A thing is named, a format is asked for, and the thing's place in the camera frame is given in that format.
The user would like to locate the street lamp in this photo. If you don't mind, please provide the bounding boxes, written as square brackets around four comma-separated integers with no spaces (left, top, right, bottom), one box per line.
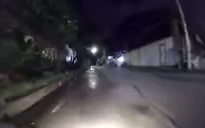
[89,45,100,68]

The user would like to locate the dark wet asphalt road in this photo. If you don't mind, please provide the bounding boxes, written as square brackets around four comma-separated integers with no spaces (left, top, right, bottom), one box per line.
[9,65,205,128]

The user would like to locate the row of trees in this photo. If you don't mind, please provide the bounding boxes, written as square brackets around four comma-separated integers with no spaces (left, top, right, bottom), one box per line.
[0,0,91,76]

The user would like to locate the pale concrete kerb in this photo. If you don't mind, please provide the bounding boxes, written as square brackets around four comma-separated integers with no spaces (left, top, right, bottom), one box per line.
[0,73,74,122]

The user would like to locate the dark verge strip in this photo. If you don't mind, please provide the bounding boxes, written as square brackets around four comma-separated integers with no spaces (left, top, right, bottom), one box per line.
[0,71,73,103]

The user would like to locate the leaning utility pole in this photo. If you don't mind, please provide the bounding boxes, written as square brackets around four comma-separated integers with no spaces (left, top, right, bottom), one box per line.
[175,0,193,70]

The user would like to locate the long pale wall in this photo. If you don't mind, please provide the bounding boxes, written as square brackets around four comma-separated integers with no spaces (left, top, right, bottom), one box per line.
[123,35,205,70]

